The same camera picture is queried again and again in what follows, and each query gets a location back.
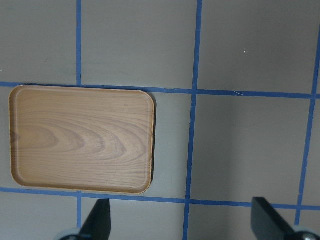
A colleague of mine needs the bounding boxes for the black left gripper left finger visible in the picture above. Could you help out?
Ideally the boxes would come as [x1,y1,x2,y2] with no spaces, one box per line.
[78,199,111,240]

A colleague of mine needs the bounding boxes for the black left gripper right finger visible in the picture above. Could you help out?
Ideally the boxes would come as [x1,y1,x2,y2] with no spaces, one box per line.
[251,197,300,240]

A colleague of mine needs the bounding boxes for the wooden tray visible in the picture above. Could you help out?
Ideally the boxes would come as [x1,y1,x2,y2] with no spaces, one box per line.
[8,85,156,194]

